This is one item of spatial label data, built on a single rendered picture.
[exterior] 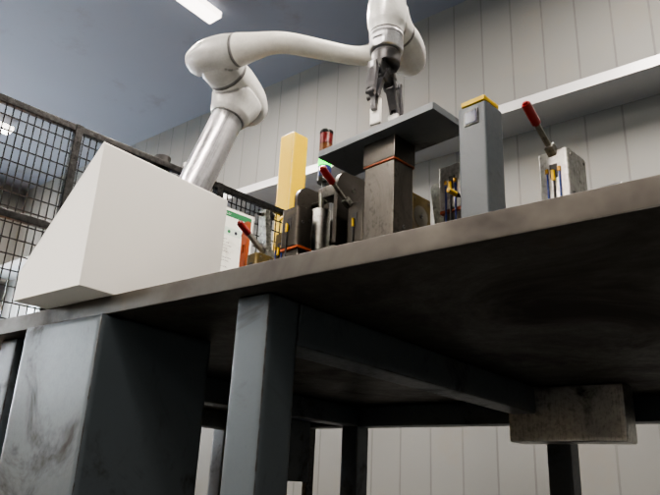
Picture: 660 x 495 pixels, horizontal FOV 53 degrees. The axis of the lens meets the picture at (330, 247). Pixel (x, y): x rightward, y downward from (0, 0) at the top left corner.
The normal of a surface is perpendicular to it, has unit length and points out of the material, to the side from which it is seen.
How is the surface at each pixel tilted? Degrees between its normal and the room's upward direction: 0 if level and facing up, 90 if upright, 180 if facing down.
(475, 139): 90
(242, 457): 90
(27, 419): 90
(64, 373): 90
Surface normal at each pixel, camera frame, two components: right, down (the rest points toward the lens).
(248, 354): -0.61, -0.29
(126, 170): 0.79, -0.18
